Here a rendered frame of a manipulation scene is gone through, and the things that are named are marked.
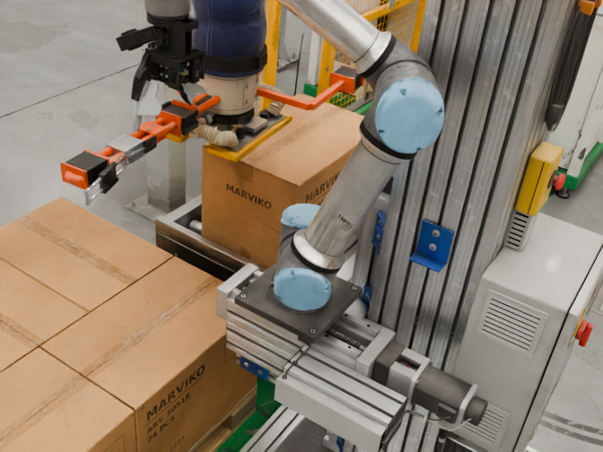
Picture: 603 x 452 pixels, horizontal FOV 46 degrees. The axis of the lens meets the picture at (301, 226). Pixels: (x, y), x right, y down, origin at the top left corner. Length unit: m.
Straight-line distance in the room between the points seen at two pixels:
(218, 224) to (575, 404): 1.62
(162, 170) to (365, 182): 2.45
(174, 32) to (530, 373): 1.01
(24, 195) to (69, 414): 2.13
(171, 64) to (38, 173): 3.04
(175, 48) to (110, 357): 1.22
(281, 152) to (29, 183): 2.02
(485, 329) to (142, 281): 1.30
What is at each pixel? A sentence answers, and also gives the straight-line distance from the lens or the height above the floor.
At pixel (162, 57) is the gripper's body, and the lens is 1.25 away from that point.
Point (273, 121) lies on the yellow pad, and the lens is 2.23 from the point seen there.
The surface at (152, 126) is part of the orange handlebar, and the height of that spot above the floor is 1.26.
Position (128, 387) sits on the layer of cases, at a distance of 2.15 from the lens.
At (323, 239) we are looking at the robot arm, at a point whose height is 1.32.
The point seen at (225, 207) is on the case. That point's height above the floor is 0.74.
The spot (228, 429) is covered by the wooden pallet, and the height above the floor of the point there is 0.02.
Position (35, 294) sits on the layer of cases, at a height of 0.54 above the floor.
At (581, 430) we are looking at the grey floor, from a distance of 3.08.
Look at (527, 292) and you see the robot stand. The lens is 1.53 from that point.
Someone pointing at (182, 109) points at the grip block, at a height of 1.26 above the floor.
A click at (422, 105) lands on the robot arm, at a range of 1.23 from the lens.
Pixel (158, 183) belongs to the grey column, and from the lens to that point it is 3.75.
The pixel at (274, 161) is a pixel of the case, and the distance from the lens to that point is 2.39.
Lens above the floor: 2.12
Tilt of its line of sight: 34 degrees down
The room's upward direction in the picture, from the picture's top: 6 degrees clockwise
